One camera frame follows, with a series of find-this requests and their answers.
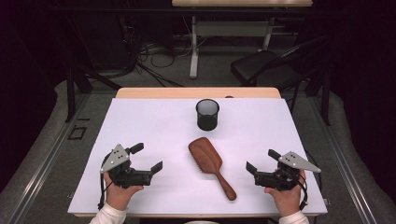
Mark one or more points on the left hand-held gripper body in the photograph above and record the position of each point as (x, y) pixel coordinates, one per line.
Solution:
(116, 158)

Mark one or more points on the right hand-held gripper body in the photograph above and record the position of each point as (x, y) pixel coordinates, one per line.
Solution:
(280, 180)

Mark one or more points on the brown wooden hairbrush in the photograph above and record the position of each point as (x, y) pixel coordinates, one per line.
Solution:
(205, 155)

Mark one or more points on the black mesh cup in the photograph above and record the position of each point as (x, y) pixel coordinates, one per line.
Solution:
(207, 123)

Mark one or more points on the person's right hand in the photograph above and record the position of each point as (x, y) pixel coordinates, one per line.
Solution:
(291, 200)

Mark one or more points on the person's left hand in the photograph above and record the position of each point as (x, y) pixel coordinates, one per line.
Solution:
(118, 196)

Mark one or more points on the white table cover sheet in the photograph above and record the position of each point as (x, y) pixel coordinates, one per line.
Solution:
(155, 130)

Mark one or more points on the black tape strip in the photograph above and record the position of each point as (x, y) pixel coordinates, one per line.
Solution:
(83, 119)

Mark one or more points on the wooden table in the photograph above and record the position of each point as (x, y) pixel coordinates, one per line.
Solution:
(174, 92)

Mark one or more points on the black metal stand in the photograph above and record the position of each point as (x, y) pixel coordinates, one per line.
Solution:
(71, 93)
(325, 99)

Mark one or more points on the black folding chair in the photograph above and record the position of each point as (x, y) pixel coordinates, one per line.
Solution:
(264, 67)

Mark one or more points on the white metal desk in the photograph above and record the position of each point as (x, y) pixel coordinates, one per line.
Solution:
(230, 29)

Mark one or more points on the aluminium floor rail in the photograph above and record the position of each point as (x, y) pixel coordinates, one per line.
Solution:
(43, 165)
(345, 165)

